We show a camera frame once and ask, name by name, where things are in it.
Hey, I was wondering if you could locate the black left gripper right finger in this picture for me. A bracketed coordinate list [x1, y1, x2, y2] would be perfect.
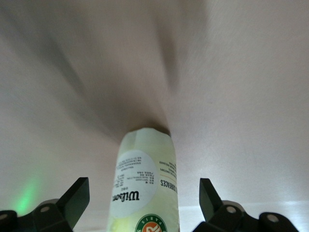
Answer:
[193, 178, 302, 232]

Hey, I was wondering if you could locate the clear tennis ball can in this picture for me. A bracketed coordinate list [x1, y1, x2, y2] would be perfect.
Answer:
[106, 126, 181, 232]

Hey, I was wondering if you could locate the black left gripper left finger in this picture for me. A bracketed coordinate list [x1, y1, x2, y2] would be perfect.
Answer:
[0, 177, 91, 232]

